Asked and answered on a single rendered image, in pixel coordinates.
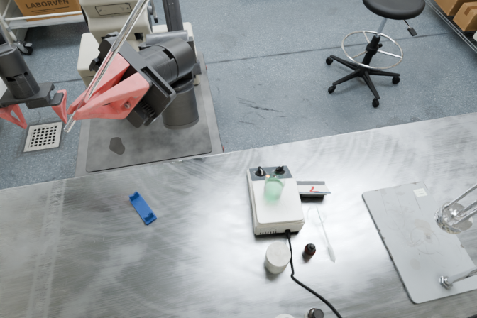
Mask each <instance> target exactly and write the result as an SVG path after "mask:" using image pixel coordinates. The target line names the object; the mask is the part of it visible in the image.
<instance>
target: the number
mask: <svg viewBox="0 0 477 318"><path fill-rule="evenodd" d="M297 187H298V189H299V191H300V192H329V190H328V189H327V188H326V186H297Z"/></svg>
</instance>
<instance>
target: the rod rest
mask: <svg viewBox="0 0 477 318"><path fill-rule="evenodd" d="M129 201H130V202H131V203H132V205H133V206H134V208H135V209H136V211H137V212H138V213H139V215H140V216H141V218H142V220H144V222H145V223H146V225H149V224H150V223H152V222H153V221H155V220H156V219H157V216H156V215H155V214H154V212H153V210H152V209H151V208H150V207H149V206H148V204H147V203H146V201H145V200H144V198H143V197H142V196H141V194H140V193H139V192H137V191H135V192H134V194H131V195H129Z"/></svg>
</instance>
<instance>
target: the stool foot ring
mask: <svg viewBox="0 0 477 318"><path fill-rule="evenodd" d="M355 33H363V34H364V37H365V39H366V41H367V46H366V49H365V51H364V52H362V53H359V54H357V55H355V56H353V57H350V56H349V55H348V54H347V53H346V51H345V50H344V41H345V39H346V38H347V37H349V36H350V35H353V34H355ZM366 33H372V34H376V33H377V32H374V31H355V32H353V33H350V34H348V35H346V36H345V37H344V38H343V40H342V42H341V49H342V51H343V53H344V54H345V56H346V57H347V58H348V59H350V60H351V61H352V62H354V63H356V64H357V65H360V66H363V67H367V68H370V69H374V70H386V69H390V68H393V67H395V66H397V65H399V64H400V63H401V62H402V59H403V51H402V48H401V47H400V45H399V44H398V43H397V42H396V41H394V40H393V39H392V38H390V37H388V36H386V35H384V34H381V35H380V36H383V37H384V38H387V39H388V40H390V41H392V42H393V43H394V44H396V46H397V47H398V48H399V50H400V53H401V57H400V56H397V55H394V54H391V53H387V52H384V51H382V50H379V48H381V47H382V46H383V44H382V43H379V44H378V46H377V48H371V47H370V46H369V45H370V41H369V39H368V37H367V35H366ZM365 53H367V54H368V55H375V54H376V53H382V54H385V55H389V56H392V57H396V58H400V60H399V61H398V62H397V63H396V64H394V65H391V66H389V67H372V66H368V65H364V64H362V63H360V62H357V61H356V60H354V58H356V57H358V56H361V55H363V54H365Z"/></svg>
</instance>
